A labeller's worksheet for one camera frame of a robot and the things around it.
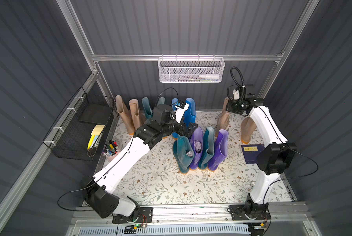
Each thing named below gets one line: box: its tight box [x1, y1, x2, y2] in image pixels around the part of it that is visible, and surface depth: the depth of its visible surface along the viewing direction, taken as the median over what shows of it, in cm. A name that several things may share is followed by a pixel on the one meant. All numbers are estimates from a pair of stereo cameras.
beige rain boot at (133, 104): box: [128, 98, 141, 130], surface depth 91 cm
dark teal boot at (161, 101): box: [157, 96, 166, 106], surface depth 93 cm
